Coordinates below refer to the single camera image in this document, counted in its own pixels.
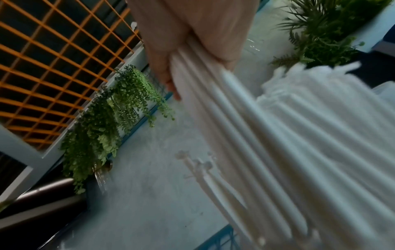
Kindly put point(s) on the bunch of white straws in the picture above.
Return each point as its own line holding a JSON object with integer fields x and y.
{"x": 339, "y": 117}

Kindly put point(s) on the pale planter box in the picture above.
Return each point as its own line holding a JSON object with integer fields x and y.
{"x": 373, "y": 29}

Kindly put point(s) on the dark metal pipe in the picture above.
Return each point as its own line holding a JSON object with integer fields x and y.
{"x": 40, "y": 192}

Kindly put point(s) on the green fern plant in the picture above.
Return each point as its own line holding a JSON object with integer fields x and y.
{"x": 324, "y": 31}

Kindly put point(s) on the hanging small-leaf green plant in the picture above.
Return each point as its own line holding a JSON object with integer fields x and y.
{"x": 102, "y": 131}

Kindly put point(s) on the bundle of white paper straws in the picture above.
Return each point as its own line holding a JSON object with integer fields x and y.
{"x": 234, "y": 136}

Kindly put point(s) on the person's right hand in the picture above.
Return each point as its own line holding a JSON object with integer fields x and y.
{"x": 197, "y": 22}

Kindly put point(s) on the white panel frame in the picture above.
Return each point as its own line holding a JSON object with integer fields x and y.
{"x": 34, "y": 160}

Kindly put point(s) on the orange grid panel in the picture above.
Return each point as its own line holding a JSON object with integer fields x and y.
{"x": 55, "y": 73}

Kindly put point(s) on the blue mesh fence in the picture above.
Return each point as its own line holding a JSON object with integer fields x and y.
{"x": 222, "y": 239}

